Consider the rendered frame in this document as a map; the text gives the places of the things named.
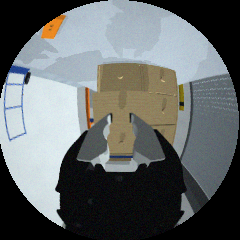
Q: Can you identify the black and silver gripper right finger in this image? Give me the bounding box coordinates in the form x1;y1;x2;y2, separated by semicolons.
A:
130;113;187;194

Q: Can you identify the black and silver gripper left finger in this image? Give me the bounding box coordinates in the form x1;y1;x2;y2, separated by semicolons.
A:
55;113;112;193

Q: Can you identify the tan wooden drawer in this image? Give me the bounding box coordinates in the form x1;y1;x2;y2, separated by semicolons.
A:
107;132;136;153
99;64;142;92
92;91;149;133
154;126;175;145
142;65;177;96
149;95;177;125

